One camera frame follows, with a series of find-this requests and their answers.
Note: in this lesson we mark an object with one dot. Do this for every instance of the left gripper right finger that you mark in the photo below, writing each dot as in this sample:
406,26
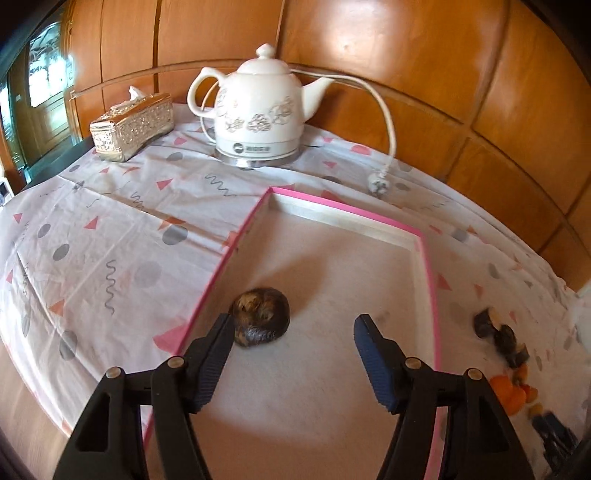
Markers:
480,441

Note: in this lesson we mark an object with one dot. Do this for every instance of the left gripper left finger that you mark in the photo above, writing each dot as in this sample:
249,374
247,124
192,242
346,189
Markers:
107,441

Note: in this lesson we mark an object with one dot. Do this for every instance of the orange fruit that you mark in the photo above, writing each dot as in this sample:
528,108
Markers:
502,386
513,399

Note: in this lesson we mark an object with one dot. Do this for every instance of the dark cut yam piece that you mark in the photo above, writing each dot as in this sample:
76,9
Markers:
486,323

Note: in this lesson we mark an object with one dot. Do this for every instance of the dark brown taro root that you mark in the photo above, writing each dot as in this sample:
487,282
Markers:
261,315

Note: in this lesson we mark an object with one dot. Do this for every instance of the small yellow potato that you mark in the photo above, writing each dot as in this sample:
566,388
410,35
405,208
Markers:
535,410

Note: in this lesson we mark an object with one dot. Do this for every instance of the red tomato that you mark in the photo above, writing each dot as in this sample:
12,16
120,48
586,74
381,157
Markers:
531,393

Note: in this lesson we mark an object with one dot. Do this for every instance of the small orange carrot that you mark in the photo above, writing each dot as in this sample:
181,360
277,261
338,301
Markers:
520,375

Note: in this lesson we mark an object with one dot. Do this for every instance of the dark yam chunk pale end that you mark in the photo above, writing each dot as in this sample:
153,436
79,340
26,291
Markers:
519,357

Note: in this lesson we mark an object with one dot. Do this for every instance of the dark round root vegetable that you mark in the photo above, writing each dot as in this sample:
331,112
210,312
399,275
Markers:
505,341

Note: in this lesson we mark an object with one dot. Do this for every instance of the patterned white tablecloth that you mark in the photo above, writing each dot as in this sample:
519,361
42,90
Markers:
89,275

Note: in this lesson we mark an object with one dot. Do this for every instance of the pink shallow tray box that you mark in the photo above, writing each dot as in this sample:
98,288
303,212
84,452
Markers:
302,407

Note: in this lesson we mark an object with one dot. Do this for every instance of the ornate silver tissue box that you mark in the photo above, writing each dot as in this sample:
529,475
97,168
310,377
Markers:
127,127

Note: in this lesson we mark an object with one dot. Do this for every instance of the wooden door with glass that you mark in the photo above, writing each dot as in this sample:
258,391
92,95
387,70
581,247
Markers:
33,99

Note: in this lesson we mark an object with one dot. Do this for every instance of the white ceramic electric kettle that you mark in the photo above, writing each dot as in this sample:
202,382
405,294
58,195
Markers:
259,110

